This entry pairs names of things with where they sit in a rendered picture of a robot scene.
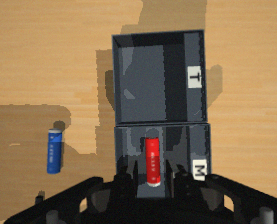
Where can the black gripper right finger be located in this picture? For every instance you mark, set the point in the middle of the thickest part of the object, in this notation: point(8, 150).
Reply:
point(250, 206)

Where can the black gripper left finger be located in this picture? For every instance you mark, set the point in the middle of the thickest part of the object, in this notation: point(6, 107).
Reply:
point(64, 207)

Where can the dark grey three-compartment bin rack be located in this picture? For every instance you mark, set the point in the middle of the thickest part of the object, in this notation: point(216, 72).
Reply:
point(160, 91)

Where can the blue battery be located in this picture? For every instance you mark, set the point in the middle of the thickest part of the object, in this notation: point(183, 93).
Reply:
point(54, 151)

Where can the black bolt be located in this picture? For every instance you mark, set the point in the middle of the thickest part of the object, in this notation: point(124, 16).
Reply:
point(38, 200)

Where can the red aa battery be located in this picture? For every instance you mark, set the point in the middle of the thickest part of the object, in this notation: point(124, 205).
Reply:
point(152, 161)

